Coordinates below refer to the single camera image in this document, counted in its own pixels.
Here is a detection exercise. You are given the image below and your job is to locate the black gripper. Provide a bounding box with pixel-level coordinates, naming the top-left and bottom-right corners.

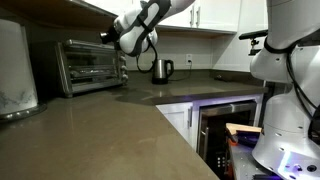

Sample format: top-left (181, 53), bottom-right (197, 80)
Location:
top-left (99, 24), bottom-right (123, 48)

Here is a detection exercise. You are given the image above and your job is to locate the glass toaster oven door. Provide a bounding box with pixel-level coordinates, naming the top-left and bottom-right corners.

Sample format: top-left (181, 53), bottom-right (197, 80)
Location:
top-left (61, 41), bottom-right (123, 94)

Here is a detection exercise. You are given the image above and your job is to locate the silver toaster oven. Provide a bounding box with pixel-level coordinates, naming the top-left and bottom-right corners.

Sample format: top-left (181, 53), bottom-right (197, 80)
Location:
top-left (54, 38), bottom-right (130, 99)

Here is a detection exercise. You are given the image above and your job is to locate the white base cabinet door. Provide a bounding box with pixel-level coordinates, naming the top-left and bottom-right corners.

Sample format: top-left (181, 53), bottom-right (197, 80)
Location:
top-left (155, 102), bottom-right (194, 144)

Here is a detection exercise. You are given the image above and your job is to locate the stainless steel electric kettle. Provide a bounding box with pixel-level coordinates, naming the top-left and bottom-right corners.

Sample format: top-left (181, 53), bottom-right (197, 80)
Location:
top-left (151, 58), bottom-right (175, 85)

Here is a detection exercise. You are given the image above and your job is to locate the stainless undercounter appliance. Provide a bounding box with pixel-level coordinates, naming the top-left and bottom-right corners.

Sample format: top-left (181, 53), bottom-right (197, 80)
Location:
top-left (196, 99), bottom-right (259, 179)

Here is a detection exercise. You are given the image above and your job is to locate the wooden board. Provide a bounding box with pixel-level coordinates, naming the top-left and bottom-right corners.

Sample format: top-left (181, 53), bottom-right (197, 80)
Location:
top-left (225, 122), bottom-right (263, 136)

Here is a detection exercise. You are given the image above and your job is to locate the robot mounting table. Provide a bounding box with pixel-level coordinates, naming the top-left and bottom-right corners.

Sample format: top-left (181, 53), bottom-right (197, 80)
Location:
top-left (228, 141), bottom-right (281, 180)

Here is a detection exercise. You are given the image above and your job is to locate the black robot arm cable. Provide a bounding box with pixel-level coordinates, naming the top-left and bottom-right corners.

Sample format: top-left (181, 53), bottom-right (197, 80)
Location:
top-left (134, 34), bottom-right (159, 74)

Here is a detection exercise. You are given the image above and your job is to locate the brown wall cabinet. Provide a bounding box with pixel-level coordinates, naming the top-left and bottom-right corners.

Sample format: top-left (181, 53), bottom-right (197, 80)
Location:
top-left (0, 0), bottom-right (119, 33)

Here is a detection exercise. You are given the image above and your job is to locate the white wall cabinet door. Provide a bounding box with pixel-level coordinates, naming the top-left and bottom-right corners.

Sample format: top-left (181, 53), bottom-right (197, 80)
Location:
top-left (194, 0), bottom-right (242, 33)
top-left (159, 0), bottom-right (196, 29)

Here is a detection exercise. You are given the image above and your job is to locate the white wall outlet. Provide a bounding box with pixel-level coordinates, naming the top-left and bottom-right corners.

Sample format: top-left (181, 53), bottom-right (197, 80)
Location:
top-left (185, 53), bottom-right (194, 66)

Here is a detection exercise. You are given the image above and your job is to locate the silver wall cabinet handle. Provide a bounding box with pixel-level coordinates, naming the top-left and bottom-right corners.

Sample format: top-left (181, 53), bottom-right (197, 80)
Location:
top-left (195, 6), bottom-right (201, 28)
top-left (189, 4), bottom-right (195, 28)

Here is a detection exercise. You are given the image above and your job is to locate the black kettle power cord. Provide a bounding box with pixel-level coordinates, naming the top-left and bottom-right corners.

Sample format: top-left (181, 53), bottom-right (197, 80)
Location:
top-left (168, 63), bottom-right (193, 82)

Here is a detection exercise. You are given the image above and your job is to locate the silver bar cabinet handle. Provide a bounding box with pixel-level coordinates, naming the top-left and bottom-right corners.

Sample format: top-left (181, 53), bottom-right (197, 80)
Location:
top-left (187, 105), bottom-right (194, 128)

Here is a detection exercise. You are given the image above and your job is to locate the silver appliance bar handle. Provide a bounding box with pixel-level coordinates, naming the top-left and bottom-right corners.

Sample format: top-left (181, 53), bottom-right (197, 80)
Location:
top-left (200, 126), bottom-right (209, 153)

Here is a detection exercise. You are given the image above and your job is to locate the black camera on stand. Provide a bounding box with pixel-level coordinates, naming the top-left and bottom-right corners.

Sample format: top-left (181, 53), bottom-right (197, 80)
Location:
top-left (238, 29), bottom-right (269, 57)

